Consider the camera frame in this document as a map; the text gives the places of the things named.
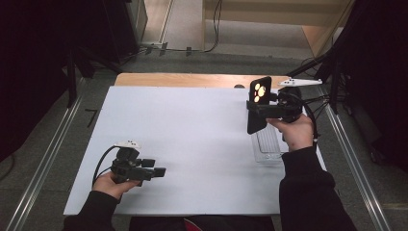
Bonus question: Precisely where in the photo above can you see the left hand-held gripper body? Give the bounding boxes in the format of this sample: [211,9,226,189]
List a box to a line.
[110,140,155,188]

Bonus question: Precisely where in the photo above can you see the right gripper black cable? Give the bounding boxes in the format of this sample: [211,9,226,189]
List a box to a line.
[297,94,320,142]

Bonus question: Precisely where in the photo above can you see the white board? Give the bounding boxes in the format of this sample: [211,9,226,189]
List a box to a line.
[63,86,328,217]

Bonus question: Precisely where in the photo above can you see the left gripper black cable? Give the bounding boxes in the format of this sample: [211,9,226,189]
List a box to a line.
[91,145,118,186]

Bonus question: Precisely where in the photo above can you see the black smartphone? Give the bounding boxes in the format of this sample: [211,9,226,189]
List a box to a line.
[246,75,273,136]

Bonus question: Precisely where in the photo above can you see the wooden table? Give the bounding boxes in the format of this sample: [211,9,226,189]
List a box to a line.
[114,72,295,90]

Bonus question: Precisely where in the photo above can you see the black stand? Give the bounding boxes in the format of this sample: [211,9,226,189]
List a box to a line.
[287,0,355,116]
[64,44,123,109]

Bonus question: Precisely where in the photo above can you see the red cloth patch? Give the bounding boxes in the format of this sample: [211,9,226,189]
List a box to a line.
[184,218,208,231]

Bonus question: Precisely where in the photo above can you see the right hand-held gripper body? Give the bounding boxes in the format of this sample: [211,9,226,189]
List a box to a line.
[271,77,323,124]

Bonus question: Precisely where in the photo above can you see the dark cabinet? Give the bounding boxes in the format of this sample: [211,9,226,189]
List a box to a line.
[102,0,149,63]

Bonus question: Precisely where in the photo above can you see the black floor cables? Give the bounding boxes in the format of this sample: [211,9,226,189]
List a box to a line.
[302,93,332,128]

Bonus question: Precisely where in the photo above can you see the black curtain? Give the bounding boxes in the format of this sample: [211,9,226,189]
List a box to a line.
[0,0,107,163]
[336,0,408,172]

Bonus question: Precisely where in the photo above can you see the person's left hand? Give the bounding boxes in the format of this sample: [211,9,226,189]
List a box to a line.
[91,170,141,201]

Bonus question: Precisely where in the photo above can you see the person's right hand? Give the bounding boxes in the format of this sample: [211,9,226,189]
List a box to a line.
[266,114,316,153]

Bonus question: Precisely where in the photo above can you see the light wooden furniture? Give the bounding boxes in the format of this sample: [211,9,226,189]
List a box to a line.
[201,0,356,59]

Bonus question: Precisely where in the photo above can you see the clear plastic tray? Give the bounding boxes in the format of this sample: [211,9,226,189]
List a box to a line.
[249,122,292,164]

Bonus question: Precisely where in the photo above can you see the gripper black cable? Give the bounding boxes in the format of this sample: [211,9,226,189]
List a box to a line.
[91,145,118,186]
[297,94,320,142]

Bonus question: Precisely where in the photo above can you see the hanging black cable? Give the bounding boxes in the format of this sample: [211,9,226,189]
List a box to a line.
[203,0,223,54]

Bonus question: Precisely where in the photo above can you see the metal floor rail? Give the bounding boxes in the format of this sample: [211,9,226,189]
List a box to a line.
[316,85,392,231]
[5,78,85,231]

